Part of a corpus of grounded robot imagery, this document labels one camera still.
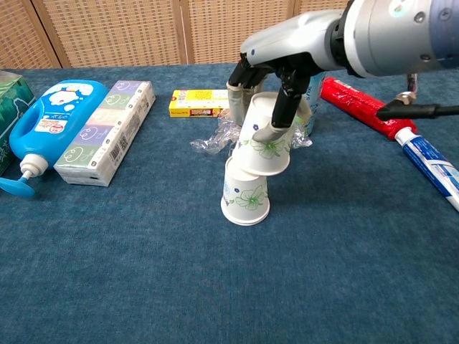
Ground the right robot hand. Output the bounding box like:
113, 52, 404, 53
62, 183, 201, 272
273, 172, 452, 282
226, 9, 347, 144

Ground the white floral paper cup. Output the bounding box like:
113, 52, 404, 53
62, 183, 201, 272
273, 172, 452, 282
220, 156, 270, 224
231, 91, 291, 176

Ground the light blue drink can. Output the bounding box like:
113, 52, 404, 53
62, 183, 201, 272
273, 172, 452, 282
303, 71, 328, 137

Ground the red plastic wrapped roll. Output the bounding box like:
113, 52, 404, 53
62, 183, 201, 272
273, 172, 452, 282
320, 76, 419, 141

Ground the yellow cardboard box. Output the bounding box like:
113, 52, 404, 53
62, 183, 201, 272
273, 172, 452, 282
169, 89, 232, 118

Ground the clear plastic bag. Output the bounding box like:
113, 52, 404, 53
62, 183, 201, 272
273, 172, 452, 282
189, 107, 313, 156

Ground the wicker folding screen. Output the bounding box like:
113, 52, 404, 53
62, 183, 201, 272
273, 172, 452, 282
0, 0, 354, 70

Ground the pastel tissue pack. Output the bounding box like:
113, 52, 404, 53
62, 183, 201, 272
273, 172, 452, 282
53, 80, 157, 188

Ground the blue white toothpaste tube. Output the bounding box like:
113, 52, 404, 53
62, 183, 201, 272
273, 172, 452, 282
394, 127, 459, 211

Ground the blue table cloth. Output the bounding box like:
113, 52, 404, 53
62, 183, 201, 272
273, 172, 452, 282
0, 59, 459, 344

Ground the blue pump detergent bottle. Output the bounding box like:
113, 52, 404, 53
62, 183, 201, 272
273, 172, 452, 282
0, 79, 110, 199

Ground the green tea bag box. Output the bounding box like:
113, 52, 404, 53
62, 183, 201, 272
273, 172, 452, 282
0, 70, 36, 177

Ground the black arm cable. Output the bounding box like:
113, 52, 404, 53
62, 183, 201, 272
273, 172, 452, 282
376, 73, 459, 122

